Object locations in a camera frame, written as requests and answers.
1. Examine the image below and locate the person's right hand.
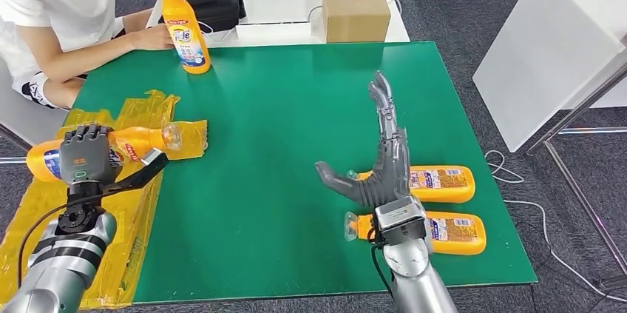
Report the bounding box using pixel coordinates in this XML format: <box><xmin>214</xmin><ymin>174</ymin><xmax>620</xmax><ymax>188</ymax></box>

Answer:
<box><xmin>133</xmin><ymin>22</ymin><xmax>174</xmax><ymax>52</ymax></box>

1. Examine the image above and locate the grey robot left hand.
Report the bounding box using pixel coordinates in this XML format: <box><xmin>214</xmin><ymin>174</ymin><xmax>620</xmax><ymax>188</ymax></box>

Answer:
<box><xmin>59</xmin><ymin>124</ymin><xmax>123</xmax><ymax>185</ymax></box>

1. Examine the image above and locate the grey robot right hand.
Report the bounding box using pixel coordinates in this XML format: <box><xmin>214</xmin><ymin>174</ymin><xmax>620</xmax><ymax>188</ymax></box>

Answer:
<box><xmin>314</xmin><ymin>70</ymin><xmax>413</xmax><ymax>209</ymax></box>

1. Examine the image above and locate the orange detergent bottle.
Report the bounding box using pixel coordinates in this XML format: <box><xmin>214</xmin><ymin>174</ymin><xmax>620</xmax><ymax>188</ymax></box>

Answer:
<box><xmin>343</xmin><ymin>210</ymin><xmax>487</xmax><ymax>256</ymax></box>
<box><xmin>153</xmin><ymin>0</ymin><xmax>212</xmax><ymax>75</ymax></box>
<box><xmin>346</xmin><ymin>165</ymin><xmax>476</xmax><ymax>204</ymax></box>
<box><xmin>25</xmin><ymin>123</ymin><xmax>183</xmax><ymax>184</ymax></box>

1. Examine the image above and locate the white thin panel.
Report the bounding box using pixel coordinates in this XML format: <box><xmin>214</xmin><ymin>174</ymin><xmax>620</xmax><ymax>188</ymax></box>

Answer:
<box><xmin>146</xmin><ymin>0</ymin><xmax>169</xmax><ymax>28</ymax></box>

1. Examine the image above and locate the black carry bag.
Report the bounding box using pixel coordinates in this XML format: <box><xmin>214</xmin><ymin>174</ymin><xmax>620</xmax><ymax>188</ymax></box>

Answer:
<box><xmin>181</xmin><ymin>0</ymin><xmax>248</xmax><ymax>34</ymax></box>

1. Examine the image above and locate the grey bench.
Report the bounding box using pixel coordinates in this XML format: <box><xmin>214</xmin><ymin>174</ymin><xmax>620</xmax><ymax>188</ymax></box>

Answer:
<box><xmin>0</xmin><ymin>55</ymin><xmax>72</xmax><ymax>165</ymax></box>

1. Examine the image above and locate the yellow taped cardboard sheet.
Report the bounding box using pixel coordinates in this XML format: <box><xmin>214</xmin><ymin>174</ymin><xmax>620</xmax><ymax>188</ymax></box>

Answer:
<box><xmin>0</xmin><ymin>89</ymin><xmax>209</xmax><ymax>312</ymax></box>

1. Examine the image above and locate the green table mat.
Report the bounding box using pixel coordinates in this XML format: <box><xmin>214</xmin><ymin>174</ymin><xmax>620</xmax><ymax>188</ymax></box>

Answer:
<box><xmin>73</xmin><ymin>41</ymin><xmax>538</xmax><ymax>303</ymax></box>

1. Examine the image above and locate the brown cardboard box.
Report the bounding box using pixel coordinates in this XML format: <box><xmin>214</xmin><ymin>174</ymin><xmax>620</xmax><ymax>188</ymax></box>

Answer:
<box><xmin>322</xmin><ymin>0</ymin><xmax>392</xmax><ymax>44</ymax></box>

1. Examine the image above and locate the large white table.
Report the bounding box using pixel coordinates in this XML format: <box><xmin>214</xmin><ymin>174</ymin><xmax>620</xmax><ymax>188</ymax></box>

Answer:
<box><xmin>472</xmin><ymin>0</ymin><xmax>627</xmax><ymax>154</ymax></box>

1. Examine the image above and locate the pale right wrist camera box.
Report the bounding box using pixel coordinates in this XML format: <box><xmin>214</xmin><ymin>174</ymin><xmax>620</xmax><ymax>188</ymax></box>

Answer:
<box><xmin>372</xmin><ymin>195</ymin><xmax>428</xmax><ymax>248</ymax></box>

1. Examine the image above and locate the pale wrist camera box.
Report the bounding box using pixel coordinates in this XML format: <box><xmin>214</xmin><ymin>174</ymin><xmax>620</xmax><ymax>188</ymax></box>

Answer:
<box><xmin>103</xmin><ymin>147</ymin><xmax>169</xmax><ymax>194</ymax></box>
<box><xmin>372</xmin><ymin>195</ymin><xmax>428</xmax><ymax>248</ymax></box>

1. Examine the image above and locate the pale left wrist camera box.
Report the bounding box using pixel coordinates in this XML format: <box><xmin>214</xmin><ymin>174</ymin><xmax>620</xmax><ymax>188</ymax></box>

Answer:
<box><xmin>103</xmin><ymin>147</ymin><xmax>169</xmax><ymax>194</ymax></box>

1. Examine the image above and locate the white floor cable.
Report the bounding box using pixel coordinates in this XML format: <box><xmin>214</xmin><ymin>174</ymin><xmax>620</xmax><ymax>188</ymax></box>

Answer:
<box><xmin>484</xmin><ymin>150</ymin><xmax>627</xmax><ymax>305</ymax></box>

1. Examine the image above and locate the metal stand frame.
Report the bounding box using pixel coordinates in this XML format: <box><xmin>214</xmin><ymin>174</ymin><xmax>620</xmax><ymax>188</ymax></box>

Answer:
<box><xmin>525</xmin><ymin>58</ymin><xmax>627</xmax><ymax>277</ymax></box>

